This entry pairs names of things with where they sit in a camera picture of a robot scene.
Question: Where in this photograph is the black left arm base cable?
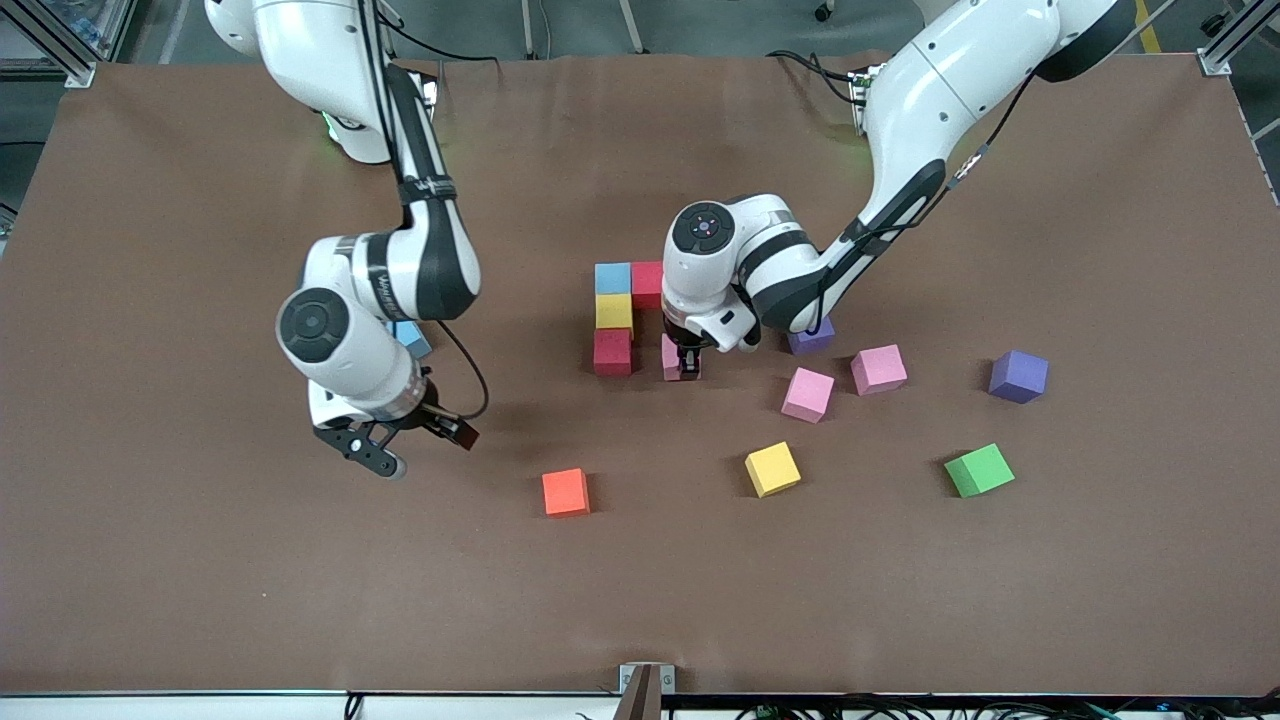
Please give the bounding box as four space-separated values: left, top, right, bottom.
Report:
766 48 863 106

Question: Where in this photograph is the pink foam cube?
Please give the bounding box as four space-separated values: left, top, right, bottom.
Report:
781 367 836 424
850 344 909 397
660 334 703 383

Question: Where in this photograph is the purple foam cube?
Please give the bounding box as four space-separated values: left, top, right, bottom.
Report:
787 317 837 356
988 349 1050 405

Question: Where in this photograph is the orange foam cube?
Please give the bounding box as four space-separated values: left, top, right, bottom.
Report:
541 467 591 518

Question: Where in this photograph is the black arm base cable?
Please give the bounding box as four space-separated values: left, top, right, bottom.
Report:
380 18 501 67
766 48 863 106

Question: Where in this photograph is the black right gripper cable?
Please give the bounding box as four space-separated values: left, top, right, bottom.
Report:
436 320 491 421

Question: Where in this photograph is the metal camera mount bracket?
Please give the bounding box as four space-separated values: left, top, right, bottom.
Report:
613 662 676 720

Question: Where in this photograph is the black right arm base cable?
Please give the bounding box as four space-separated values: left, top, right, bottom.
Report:
380 18 501 67

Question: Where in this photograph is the green foam cube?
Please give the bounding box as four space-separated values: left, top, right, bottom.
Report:
944 443 1016 499

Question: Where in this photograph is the brown table mat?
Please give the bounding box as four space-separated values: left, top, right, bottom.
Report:
0 52 1280 698

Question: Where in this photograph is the red foam cube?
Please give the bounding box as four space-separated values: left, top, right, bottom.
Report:
592 328 634 377
630 260 667 311

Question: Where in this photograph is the aluminium frame post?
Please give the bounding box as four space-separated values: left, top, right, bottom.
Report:
1197 0 1280 77
0 0 98 89
92 0 138 63

